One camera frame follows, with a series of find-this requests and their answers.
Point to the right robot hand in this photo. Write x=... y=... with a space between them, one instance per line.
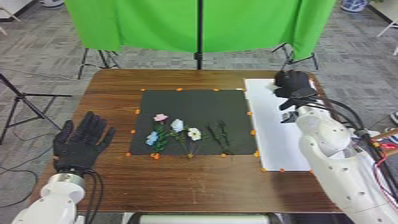
x=292 y=81

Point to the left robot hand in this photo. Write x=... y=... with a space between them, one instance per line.
x=80 y=143

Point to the green sprig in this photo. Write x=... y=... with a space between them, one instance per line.
x=213 y=135
x=224 y=131

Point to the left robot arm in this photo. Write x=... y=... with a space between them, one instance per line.
x=55 y=200

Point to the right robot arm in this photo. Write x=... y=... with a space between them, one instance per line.
x=338 y=160

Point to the black backdrop stand legs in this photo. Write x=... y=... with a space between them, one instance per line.
x=292 y=56
x=101 y=61

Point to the blue flower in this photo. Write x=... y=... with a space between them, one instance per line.
x=151 y=138

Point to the pink flower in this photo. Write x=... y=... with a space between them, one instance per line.
x=160 y=117

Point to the white sheet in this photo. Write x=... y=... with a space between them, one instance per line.
x=268 y=133

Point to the black tripod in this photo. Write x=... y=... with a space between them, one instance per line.
x=23 y=100

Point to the dark mat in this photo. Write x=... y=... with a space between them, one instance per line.
x=196 y=106

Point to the white flower with yellow centre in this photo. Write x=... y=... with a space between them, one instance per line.
x=194 y=134

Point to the black backdrop pole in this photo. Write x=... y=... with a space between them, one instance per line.
x=199 y=33

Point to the white chair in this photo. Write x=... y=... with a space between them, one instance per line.
x=389 y=33
x=7 y=16

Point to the blue and white vase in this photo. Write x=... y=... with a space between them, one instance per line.
x=354 y=5
x=52 y=2

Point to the pale grey bar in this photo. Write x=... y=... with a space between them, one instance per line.
x=201 y=219

